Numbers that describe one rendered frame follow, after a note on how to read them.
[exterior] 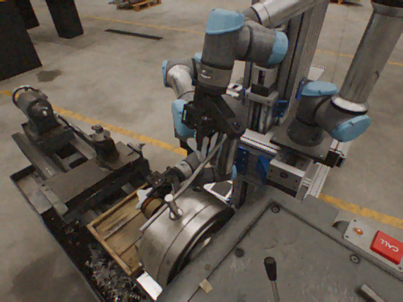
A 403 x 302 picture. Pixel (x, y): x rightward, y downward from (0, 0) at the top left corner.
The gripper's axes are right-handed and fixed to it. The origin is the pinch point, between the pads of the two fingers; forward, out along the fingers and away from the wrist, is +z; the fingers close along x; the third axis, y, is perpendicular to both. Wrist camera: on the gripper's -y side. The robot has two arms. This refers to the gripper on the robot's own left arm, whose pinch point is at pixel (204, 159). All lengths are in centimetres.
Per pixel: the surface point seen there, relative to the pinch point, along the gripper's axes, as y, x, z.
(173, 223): -2.5, 11.4, 15.1
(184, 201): -0.1, 5.2, 12.6
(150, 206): 13.7, 5.1, 25.0
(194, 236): -8.3, 8.9, 16.8
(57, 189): 61, 17, 44
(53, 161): 97, 5, 54
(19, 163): 233, -7, 140
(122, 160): 50, -8, 32
